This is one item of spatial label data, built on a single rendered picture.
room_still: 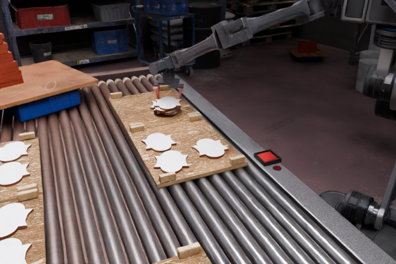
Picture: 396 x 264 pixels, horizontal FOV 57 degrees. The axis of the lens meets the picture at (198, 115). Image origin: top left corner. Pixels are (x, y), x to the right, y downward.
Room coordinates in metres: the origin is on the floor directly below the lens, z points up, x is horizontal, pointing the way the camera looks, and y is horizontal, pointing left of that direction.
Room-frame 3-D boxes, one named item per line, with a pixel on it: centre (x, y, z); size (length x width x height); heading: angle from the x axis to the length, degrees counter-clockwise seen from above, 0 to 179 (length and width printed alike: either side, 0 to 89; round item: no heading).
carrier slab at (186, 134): (1.25, 0.06, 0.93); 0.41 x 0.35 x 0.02; 24
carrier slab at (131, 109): (1.63, 0.22, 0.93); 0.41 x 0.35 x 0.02; 24
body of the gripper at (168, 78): (1.61, 0.14, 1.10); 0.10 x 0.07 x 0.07; 91
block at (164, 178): (1.02, 0.10, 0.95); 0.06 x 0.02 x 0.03; 114
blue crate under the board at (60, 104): (1.70, 0.81, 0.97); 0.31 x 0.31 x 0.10; 45
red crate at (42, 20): (5.15, 2.16, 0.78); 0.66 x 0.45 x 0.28; 121
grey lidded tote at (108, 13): (5.63, 1.31, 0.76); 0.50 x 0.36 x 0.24; 127
